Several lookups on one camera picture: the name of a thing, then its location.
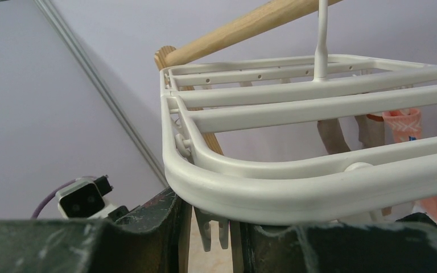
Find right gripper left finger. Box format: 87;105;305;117
0;189;190;272

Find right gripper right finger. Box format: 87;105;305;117
240;213;437;272

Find white clip hanger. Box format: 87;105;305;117
159;0;437;253

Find wooden rack stand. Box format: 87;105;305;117
153;0;344;273

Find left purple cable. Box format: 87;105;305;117
30;176;97;220

